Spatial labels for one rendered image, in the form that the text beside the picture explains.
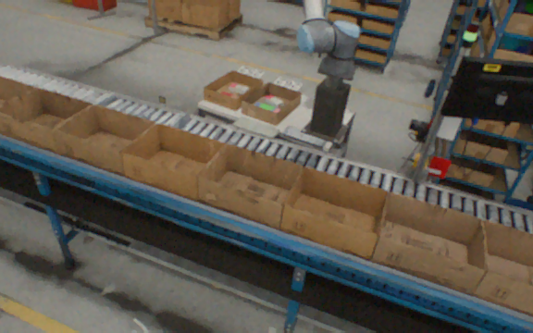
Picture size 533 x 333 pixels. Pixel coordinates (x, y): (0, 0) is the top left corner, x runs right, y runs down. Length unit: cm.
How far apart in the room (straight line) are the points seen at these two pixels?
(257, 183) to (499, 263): 112
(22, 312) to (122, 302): 54
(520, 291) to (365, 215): 66
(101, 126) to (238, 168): 83
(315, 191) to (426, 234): 53
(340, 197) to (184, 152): 83
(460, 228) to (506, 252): 21
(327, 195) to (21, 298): 190
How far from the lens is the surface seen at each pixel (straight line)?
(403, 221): 191
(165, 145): 217
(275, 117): 265
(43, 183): 242
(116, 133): 235
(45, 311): 276
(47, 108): 264
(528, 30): 261
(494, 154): 291
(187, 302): 259
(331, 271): 175
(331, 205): 192
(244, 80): 316
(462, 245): 196
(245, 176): 200
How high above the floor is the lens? 215
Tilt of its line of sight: 37 degrees down
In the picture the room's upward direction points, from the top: 6 degrees clockwise
